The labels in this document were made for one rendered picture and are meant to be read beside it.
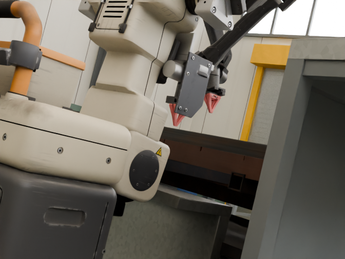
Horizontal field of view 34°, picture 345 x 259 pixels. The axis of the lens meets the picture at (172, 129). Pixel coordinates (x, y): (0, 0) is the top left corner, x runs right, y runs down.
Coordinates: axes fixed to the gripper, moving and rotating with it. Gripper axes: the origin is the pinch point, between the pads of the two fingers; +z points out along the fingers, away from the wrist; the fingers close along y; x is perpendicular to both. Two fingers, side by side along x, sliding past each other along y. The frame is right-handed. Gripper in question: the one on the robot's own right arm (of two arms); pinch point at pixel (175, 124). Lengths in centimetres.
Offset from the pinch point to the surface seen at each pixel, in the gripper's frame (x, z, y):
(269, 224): 43, 19, -86
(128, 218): 14.8, 34.2, -6.0
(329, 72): 43, -10, -91
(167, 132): 6.3, 4.0, -4.6
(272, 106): -739, -132, 608
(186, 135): 6.3, 3.7, -14.2
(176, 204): 31, 23, -45
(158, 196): 31, 22, -37
